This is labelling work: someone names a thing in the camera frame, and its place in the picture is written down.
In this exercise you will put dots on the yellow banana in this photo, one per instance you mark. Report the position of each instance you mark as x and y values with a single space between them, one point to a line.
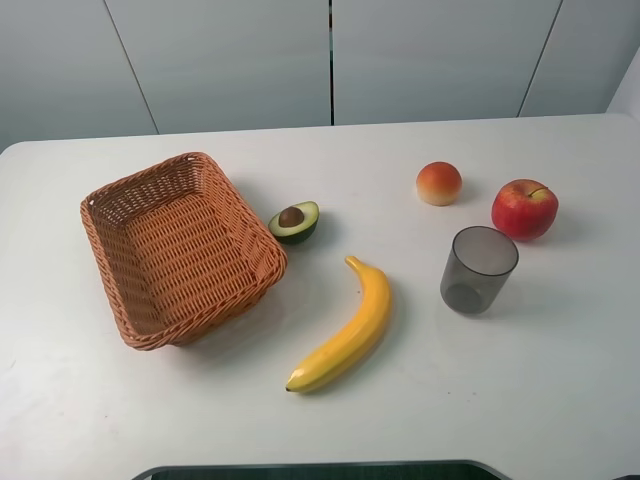
355 340

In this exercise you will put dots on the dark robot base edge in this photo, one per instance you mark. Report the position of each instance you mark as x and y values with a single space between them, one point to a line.
448 469

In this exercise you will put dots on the brown wicker basket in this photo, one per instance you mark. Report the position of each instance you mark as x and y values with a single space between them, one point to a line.
179 251

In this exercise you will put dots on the halved avocado with pit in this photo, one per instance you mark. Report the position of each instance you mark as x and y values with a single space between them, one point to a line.
296 223

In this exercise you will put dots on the orange round bread bun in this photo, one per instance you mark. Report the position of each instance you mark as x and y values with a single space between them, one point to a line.
439 184

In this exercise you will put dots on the grey translucent cup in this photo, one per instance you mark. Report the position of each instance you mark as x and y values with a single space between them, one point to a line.
480 261

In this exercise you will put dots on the red apple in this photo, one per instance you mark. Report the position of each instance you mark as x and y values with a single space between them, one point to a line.
524 209

